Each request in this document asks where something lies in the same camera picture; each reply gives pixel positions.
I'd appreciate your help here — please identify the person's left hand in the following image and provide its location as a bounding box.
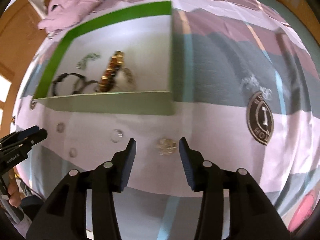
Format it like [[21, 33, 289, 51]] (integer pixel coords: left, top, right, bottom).
[[8, 170, 21, 207]]

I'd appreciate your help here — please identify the black wrist watch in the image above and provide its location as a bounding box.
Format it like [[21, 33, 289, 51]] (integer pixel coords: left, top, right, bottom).
[[51, 73, 99, 96]]

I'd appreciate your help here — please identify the wooden wardrobe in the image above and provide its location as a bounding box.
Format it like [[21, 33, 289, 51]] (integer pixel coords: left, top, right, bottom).
[[1, 0, 47, 135]]

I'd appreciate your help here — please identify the green white cardboard box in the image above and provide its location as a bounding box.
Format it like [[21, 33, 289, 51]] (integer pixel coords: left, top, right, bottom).
[[34, 1, 175, 115]]

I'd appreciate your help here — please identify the pink folded quilt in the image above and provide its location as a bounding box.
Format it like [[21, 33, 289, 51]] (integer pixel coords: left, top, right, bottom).
[[38, 0, 104, 33]]

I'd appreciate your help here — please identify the small silver ring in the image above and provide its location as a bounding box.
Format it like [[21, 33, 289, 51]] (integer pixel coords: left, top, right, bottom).
[[109, 128, 124, 144]]

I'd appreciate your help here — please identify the pale green jade bracelet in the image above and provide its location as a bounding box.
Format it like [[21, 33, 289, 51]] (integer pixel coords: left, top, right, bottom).
[[75, 52, 101, 70]]

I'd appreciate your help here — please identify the gold black bead bracelet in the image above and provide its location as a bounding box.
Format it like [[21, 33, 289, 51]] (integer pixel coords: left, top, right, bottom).
[[99, 50, 125, 92]]

